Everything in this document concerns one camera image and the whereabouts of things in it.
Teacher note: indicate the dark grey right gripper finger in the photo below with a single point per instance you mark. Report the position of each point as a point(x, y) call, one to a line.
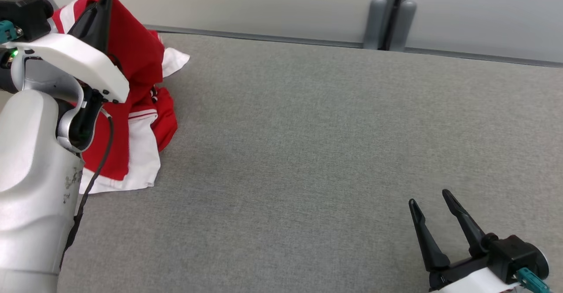
point(468, 229)
point(429, 244)

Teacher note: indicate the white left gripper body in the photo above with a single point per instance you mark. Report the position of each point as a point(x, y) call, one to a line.
point(88, 60)

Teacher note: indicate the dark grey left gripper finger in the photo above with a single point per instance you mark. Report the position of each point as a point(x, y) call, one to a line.
point(85, 22)
point(104, 24)

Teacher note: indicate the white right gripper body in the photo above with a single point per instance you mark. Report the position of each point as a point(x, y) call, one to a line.
point(470, 282)

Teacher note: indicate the red and white t-shirt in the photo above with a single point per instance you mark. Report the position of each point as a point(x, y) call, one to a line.
point(132, 51)

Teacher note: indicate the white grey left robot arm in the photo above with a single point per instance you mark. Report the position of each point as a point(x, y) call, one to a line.
point(31, 174)

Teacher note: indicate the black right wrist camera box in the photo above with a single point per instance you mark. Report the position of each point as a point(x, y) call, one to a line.
point(514, 253)

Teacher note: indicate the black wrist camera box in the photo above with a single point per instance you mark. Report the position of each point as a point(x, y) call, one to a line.
point(514, 253)
point(26, 18)

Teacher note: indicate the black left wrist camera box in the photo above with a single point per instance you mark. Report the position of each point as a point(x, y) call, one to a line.
point(26, 18)

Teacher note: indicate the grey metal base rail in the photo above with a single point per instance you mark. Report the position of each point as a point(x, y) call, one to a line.
point(264, 37)

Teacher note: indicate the grey vertical partition post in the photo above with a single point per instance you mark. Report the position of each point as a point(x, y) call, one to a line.
point(389, 20)

